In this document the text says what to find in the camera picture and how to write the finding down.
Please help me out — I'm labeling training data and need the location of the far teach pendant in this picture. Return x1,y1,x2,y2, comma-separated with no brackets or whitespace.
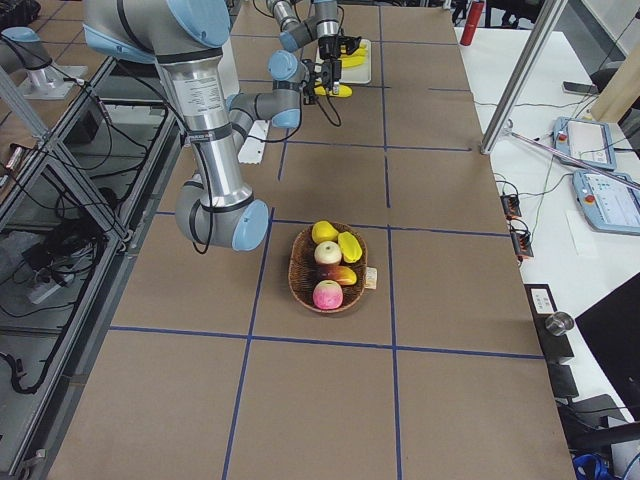
553,117,617,171

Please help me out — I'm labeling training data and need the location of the pale yellow apple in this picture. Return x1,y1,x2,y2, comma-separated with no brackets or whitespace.
314,241,342,265

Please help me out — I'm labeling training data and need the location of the near teach pendant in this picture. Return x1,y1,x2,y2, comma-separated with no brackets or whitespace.
572,171,639,236

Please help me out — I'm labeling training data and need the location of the yellow star fruit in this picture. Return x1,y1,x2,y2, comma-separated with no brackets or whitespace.
337,231,363,264

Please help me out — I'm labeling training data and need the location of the wicker fruit basket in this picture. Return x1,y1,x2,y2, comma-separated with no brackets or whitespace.
288,220,377,314

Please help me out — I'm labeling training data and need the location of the red cylinder bottle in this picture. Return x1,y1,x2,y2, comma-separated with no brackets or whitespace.
459,0,485,46

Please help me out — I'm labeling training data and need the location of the white camera pedestal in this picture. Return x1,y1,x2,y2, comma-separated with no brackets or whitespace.
218,39,270,164

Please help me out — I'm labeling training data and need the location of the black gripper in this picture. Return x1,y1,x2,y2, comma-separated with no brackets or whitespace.
301,58,342,104
317,35,361,58

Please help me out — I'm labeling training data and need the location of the teach pendant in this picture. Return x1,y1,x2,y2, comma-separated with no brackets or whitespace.
572,171,639,236
553,117,617,171

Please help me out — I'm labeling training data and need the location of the yellow banana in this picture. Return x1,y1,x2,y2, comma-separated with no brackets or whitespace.
341,40,368,54
341,56,367,69
314,84,353,98
341,48,368,58

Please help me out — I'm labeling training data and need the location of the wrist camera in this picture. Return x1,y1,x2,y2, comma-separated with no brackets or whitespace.
302,59,330,89

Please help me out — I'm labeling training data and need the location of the red yellow mango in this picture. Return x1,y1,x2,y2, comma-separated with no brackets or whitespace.
316,265,357,286

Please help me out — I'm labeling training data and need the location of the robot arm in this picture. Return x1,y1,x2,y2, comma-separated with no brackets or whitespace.
84,1,341,251
266,0,362,60

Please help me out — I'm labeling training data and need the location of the white bear tray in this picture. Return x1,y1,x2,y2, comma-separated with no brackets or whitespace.
314,39,372,85

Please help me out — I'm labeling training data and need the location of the metal reacher stick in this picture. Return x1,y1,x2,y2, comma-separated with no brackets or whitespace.
501,127,639,191

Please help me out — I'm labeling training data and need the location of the aluminium frame post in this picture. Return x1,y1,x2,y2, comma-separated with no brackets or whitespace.
480,0,568,155

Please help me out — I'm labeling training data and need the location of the steel cup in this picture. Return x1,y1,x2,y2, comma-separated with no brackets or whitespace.
544,311,575,337

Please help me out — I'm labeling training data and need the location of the pink red apple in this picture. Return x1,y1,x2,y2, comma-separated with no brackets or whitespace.
312,280,343,310

